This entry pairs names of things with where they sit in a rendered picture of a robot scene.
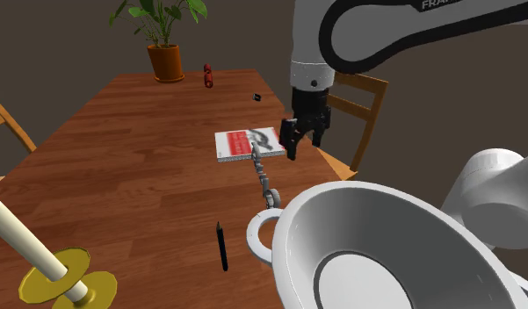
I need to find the white candle with gold holder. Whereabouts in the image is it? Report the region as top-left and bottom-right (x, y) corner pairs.
(0, 198), (119, 309)

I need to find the large white bowl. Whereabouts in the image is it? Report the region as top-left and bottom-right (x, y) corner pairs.
(271, 180), (524, 309)

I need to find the brown wooden table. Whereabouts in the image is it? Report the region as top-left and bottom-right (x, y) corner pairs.
(0, 68), (359, 309)

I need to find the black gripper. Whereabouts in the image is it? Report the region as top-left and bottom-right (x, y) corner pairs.
(278, 87), (332, 162)

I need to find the red and white book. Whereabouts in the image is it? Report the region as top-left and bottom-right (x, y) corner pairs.
(214, 126), (287, 163)

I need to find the wooden chair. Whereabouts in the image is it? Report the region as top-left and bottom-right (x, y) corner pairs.
(0, 91), (38, 192)
(315, 71), (390, 181)

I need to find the grey chain with white ring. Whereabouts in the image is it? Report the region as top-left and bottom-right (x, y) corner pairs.
(245, 140), (286, 265)

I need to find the black pencil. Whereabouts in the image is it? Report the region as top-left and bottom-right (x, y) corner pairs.
(215, 220), (229, 273)

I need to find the green plant in orange pot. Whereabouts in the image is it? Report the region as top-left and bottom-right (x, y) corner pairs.
(108, 0), (208, 84)

